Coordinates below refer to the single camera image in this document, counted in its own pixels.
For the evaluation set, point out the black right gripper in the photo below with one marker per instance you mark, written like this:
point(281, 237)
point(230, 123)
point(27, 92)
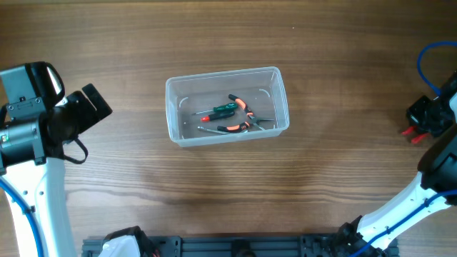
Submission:
point(420, 118)

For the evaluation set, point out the red pruning shears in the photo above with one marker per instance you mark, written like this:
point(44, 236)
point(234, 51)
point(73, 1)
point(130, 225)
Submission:
point(414, 134)

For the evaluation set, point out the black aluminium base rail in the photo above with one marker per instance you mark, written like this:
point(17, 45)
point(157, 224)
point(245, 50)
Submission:
point(306, 245)

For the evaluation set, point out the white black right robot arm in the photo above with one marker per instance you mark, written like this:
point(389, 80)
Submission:
point(433, 188)

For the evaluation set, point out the green handled screwdriver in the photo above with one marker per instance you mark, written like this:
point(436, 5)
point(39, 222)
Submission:
point(222, 108)

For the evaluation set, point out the clear plastic container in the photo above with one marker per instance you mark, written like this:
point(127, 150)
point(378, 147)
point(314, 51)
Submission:
point(261, 88)

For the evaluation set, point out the orange black needle-nose pliers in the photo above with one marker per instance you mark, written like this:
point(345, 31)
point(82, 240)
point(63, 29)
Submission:
point(250, 118)

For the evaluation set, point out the red black screwdriver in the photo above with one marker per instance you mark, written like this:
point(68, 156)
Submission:
point(197, 119)

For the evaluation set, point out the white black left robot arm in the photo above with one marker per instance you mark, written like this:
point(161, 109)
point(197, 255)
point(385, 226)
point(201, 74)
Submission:
point(38, 119)

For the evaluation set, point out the silver socket wrench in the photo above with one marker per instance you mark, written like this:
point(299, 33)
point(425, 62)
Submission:
point(201, 128)

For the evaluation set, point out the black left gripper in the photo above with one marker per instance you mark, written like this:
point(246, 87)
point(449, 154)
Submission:
point(83, 108)

